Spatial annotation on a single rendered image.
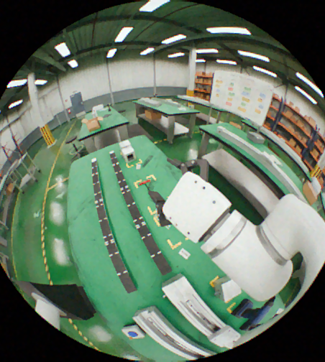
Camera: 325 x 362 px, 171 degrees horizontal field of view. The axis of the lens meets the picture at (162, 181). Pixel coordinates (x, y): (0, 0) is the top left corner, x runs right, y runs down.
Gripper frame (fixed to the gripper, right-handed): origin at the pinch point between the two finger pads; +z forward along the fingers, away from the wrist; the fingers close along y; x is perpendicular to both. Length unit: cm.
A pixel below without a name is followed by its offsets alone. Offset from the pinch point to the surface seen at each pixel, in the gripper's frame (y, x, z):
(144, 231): -32.0, -15.0, 6.7
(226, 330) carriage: -35, -15, -62
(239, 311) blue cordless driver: -33, -29, -62
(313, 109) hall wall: 863, -576, -302
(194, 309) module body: -38, -16, -38
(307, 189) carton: 81, -157, -103
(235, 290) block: -24, -27, -44
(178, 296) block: -34.4, -11.5, -27.2
